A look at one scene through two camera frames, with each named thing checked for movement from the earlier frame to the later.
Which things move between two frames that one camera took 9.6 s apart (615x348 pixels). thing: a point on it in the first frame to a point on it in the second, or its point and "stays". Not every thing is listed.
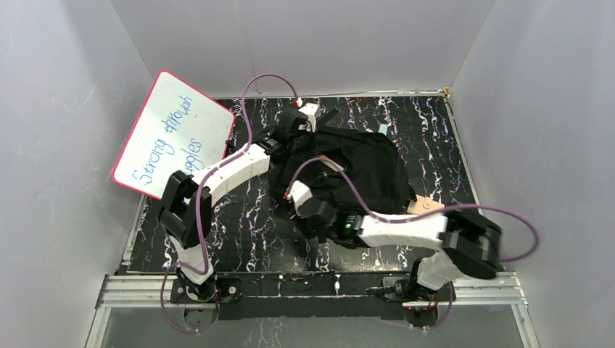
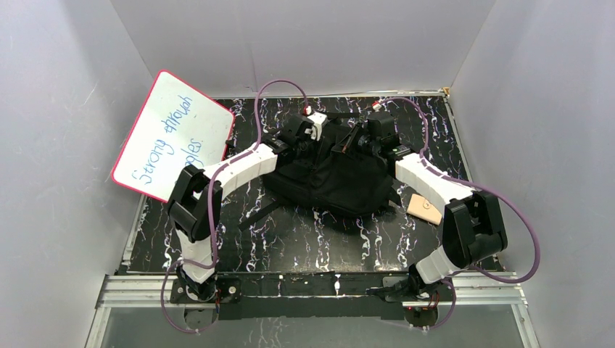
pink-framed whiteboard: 175,128 stays
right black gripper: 301,222 to 367,131
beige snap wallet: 420,204 stays
